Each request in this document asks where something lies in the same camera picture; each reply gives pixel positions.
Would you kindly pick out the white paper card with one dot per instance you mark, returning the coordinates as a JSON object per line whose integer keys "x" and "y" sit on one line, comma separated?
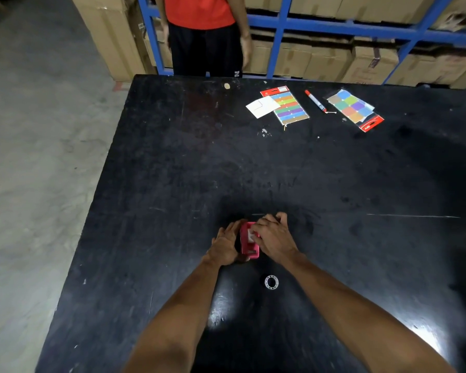
{"x": 262, "y": 107}

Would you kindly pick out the row of shelved cardboard boxes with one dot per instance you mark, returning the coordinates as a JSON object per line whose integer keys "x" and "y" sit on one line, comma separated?
{"x": 326, "y": 62}

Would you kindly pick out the person's right forearm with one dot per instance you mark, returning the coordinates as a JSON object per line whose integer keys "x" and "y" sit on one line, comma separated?
{"x": 365, "y": 326}

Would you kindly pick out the tall open cardboard carton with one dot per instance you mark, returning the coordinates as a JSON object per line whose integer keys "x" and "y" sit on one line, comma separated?
{"x": 112, "y": 34}

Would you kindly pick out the striped colour sticky note pack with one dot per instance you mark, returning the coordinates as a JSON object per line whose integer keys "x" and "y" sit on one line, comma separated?
{"x": 291, "y": 108}

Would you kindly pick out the pastel squares sticky note pack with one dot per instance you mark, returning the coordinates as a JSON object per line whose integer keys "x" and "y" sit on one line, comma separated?
{"x": 351, "y": 106}

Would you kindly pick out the blue metal shelf rack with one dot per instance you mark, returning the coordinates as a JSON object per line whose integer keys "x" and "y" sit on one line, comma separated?
{"x": 277, "y": 46}

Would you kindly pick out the pink tape dispenser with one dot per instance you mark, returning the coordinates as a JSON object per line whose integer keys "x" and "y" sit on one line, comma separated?
{"x": 246, "y": 248}

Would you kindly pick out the person's left forearm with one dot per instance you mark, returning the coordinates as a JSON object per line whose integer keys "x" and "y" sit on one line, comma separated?
{"x": 178, "y": 326}

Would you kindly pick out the person's right hand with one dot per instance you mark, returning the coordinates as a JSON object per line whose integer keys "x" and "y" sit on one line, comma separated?
{"x": 275, "y": 238}

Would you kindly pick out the red marker pen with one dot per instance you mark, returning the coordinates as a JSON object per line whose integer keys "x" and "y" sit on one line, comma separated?
{"x": 314, "y": 100}

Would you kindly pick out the person's left hand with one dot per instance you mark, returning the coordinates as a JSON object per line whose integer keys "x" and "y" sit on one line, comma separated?
{"x": 225, "y": 246}

